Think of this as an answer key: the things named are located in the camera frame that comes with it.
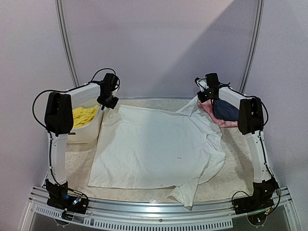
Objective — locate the folded pink garment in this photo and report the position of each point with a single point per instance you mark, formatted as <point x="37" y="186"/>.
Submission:
<point x="207" y="107"/>

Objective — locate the white t-shirt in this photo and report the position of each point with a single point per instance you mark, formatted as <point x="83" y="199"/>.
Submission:
<point x="143" y="148"/>

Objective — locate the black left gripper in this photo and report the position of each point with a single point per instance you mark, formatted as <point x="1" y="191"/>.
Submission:
<point x="112" y="105"/>

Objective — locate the right aluminium frame post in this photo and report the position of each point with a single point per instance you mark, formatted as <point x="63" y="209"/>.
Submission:
<point x="253" y="44"/>

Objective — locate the yellow garment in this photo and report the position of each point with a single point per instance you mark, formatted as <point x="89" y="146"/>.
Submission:
<point x="83" y="116"/>

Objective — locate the aluminium frame post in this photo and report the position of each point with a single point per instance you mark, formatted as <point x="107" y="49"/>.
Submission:
<point x="65" y="41"/>
<point x="253" y="44"/>

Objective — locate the left aluminium frame post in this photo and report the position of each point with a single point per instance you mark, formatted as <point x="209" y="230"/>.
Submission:
<point x="65" y="41"/>

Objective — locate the white plastic laundry basket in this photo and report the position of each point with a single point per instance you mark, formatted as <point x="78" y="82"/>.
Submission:
<point x="84" y="130"/>

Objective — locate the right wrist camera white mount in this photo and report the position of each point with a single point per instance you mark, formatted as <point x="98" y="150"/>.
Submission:
<point x="201" y="84"/>

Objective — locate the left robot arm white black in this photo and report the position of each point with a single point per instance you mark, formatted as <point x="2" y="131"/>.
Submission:
<point x="59" y="123"/>

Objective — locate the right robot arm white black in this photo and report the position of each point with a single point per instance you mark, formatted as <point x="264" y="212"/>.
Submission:
<point x="251" y="124"/>

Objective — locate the folded navy blue garment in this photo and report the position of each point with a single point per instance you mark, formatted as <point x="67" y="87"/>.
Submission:
<point x="225" y="111"/>

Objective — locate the front aluminium rail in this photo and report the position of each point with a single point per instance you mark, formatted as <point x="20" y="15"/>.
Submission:
<point x="107" y="215"/>

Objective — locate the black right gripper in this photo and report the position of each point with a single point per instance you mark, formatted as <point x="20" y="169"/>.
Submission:
<point x="205" y="96"/>

